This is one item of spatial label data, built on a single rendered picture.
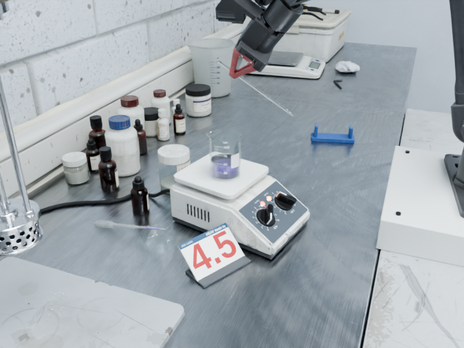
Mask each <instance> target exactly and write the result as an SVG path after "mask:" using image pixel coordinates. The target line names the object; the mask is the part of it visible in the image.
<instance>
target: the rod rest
mask: <svg viewBox="0 0 464 348"><path fill-rule="evenodd" d="M352 134H353V128H352V125H349V134H335V133H318V123H315V128H314V133H311V141H312V142H331V143H346V144H354V142H355V138H354V135H352Z"/></svg>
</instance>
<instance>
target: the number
mask: <svg viewBox="0 0 464 348"><path fill-rule="evenodd" d="M182 250H183V252H184V254H185V256H186V257H187V259H188V261H189V262H190V264H191V266H192V268H193V270H194V272H195V274H196V276H199V275H201V274H203V273H204V272H206V271H208V270H210V269H212V268H214V267H216V266H217V265H219V264H222V263H223V262H225V261H227V260H229V259H231V258H233V257H234V256H236V255H238V254H240V253H241V251H240V249H239V248H238V246H237V244H236V243H235V240H234V239H233V237H232V235H231V234H230V232H229V230H228V229H227V228H225V229H223V230H221V231H218V232H217V233H214V234H213V235H210V236H209V237H207V238H204V239H203V240H200V241H198V242H196V243H194V244H192V245H190V246H188V247H186V248H184V249H182Z"/></svg>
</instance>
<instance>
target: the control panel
mask: <svg viewBox="0 0 464 348"><path fill-rule="evenodd" d="M280 191H282V192H284V193H286V194H288V195H291V196H292V194H290V193H289V192H288V191H287V190H286V189H285V188H284V187H283V186H282V185H280V184H279V183H278V182H277V181H275V182H274V183H273V184H271V185H270V186H269V187H267V188H266V189H265V190H263V192H261V193H260V194H259V195H257V196H256V197H255V198H253V199H252V200H251V201H250V202H248V203H247V204H246V205H244V206H243V207H242V208H241V209H240V210H239V212H240V213H241V214H242V215H243V216H244V217H245V218H246V219H247V220H248V221H250V223H252V225H253V226H254V227H255V228H256V229H257V230H259V232H261V233H262V234H263V235H264V236H265V237H266V238H267V239H268V240H269V241H270V242H271V243H273V244H274V243H275V242H276V241H277V240H278V239H279V238H280V237H281V236H282V235H283V234H284V233H285V232H286V231H287V230H288V229H289V228H290V227H291V226H292V225H293V224H294V223H295V222H296V221H297V220H298V219H299V218H300V217H301V216H303V215H304V214H305V213H306V212H307V210H308V209H307V208H306V207H304V206H303V205H302V204H301V203H300V202H299V201H298V200H297V202H296V203H295V204H294V205H293V206H292V208H291V209H290V210H288V211H285V210H282V209H281V208H279V207H278V206H277V204H276V203H275V197H276V195H277V194H278V193H279V192H280ZM268 196H269V197H271V200H268V199H267V197H268ZM261 202H264V203H265V205H264V206H263V205H261ZM268 204H272V205H273V214H274V216H275V224H274V225H273V226H265V225H263V224H261V223H260V222H259V221H258V219H257V212H258V211H259V210H260V209H266V207H267V206H268Z"/></svg>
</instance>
